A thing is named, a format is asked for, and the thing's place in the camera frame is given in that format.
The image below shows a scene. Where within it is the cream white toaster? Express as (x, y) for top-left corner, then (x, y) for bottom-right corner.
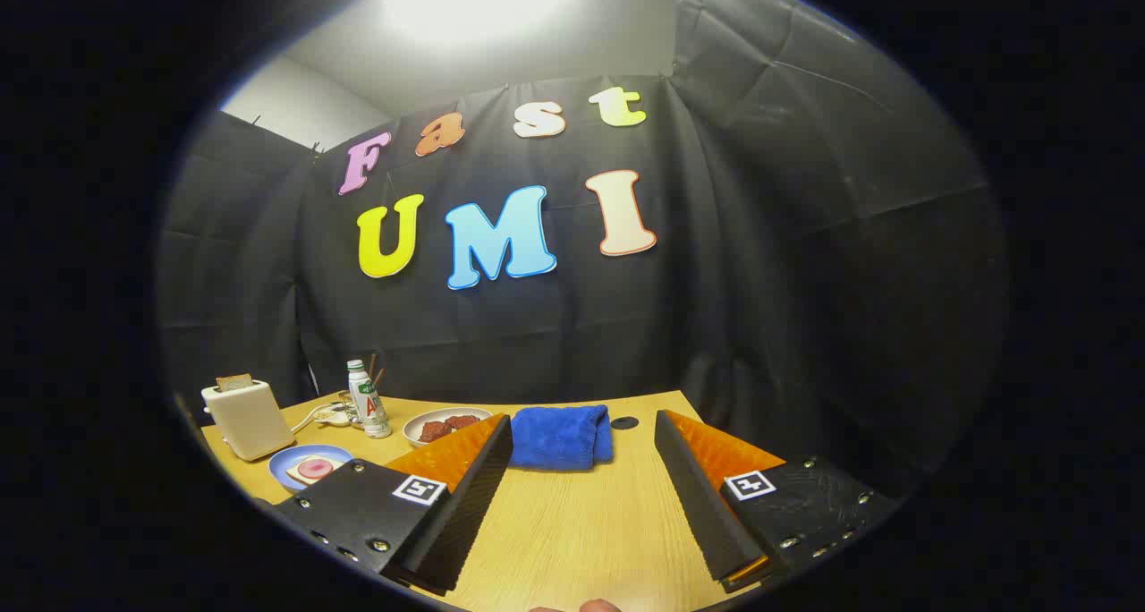
(200, 379), (296, 462)

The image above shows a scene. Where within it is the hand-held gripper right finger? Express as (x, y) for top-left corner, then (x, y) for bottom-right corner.
(654, 409), (900, 593)

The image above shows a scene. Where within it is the light blue plate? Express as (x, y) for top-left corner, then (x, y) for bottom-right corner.
(268, 445), (354, 492)

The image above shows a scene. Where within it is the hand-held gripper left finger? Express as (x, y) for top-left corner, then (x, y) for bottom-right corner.
(273, 413), (514, 595)

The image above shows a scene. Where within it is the beige round plate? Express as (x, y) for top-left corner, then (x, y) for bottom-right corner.
(403, 407), (494, 448)

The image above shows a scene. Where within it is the black backdrop cloth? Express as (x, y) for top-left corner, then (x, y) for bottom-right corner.
(157, 0), (1012, 506)

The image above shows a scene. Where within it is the blue folded towel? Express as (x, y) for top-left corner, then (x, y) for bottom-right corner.
(508, 404), (615, 471)

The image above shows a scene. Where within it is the white drink bottle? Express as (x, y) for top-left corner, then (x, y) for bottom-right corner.
(347, 359), (393, 439)

